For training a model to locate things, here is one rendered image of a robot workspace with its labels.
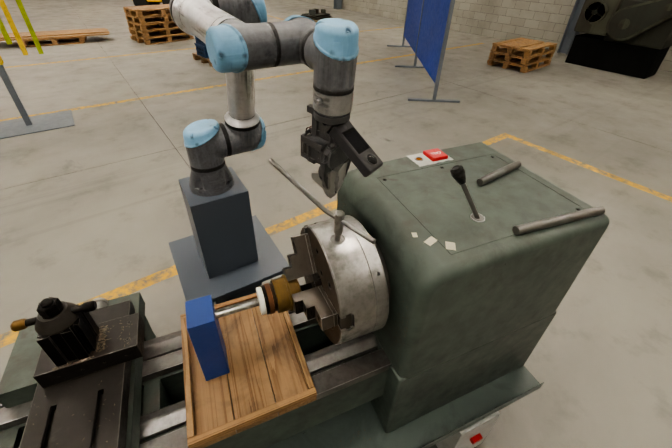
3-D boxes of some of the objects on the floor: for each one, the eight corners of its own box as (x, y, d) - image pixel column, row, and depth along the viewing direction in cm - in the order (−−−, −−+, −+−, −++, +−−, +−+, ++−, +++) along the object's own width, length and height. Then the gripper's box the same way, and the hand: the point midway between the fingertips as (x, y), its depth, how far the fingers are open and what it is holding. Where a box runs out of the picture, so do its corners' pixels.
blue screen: (386, 45, 871) (399, -71, 738) (418, 47, 870) (436, -70, 736) (408, 100, 533) (437, -97, 399) (459, 102, 531) (506, -95, 397)
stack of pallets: (179, 34, 926) (172, 3, 885) (195, 39, 879) (189, 6, 838) (130, 39, 849) (120, 6, 807) (145, 45, 802) (136, 10, 760)
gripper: (328, 94, 71) (323, 176, 84) (296, 108, 65) (297, 193, 79) (361, 109, 67) (350, 192, 80) (330, 124, 61) (325, 211, 75)
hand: (333, 194), depth 78 cm, fingers closed
